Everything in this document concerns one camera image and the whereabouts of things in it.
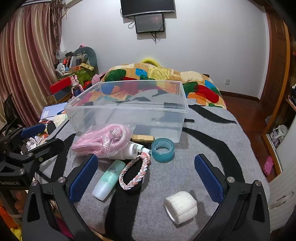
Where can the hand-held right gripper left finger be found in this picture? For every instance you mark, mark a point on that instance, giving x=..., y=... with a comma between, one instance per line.
x=83, y=178

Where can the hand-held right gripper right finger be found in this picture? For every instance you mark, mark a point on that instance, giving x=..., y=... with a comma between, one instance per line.
x=208, y=178

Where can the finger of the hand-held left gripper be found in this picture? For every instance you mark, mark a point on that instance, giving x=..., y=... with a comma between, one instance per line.
x=32, y=131
x=52, y=147

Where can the mint green tube bottle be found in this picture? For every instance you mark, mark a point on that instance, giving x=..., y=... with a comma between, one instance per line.
x=108, y=178

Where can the blue white paper pad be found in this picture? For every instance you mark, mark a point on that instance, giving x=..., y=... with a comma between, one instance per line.
x=52, y=111

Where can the white bandage roll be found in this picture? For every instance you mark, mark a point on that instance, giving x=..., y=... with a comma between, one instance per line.
x=182, y=206

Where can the blue tape roll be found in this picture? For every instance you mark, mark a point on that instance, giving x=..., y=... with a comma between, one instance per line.
x=163, y=156

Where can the white plastic bottle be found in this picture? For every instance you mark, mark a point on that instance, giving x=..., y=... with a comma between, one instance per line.
x=128, y=151

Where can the red box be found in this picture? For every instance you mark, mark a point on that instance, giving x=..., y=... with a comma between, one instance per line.
x=60, y=85

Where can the pink clog shoe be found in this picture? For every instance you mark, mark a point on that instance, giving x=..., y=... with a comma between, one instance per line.
x=268, y=165

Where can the pink bunny toy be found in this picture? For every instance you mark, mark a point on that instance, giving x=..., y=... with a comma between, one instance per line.
x=75, y=84

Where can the beige rectangular block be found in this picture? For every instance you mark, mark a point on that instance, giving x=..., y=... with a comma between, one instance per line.
x=142, y=138

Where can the striped pink beige curtain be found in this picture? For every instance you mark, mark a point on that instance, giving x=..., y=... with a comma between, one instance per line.
x=25, y=58

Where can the clear plastic storage box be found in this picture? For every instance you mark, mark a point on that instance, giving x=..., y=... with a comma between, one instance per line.
x=129, y=120

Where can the white cabinet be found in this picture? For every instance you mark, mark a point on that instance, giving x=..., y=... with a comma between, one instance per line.
x=283, y=192

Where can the green cardboard box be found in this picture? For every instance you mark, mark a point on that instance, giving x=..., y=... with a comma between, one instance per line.
x=82, y=71

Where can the white bag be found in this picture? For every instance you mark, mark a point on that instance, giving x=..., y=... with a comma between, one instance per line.
x=279, y=134

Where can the colourful patchwork blanket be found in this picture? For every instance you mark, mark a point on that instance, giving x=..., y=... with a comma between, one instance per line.
x=198, y=81

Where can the yellow pillow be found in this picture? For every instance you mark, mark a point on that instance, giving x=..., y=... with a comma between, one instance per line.
x=150, y=61

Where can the wooden door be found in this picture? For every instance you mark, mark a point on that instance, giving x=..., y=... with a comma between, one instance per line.
x=276, y=60

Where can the white wall socket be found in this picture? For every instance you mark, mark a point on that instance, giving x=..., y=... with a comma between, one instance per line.
x=227, y=81

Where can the small black wall monitor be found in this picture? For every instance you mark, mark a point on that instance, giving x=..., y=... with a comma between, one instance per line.
x=149, y=23

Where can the black wall television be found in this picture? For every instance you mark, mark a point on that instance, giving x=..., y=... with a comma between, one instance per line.
x=148, y=7

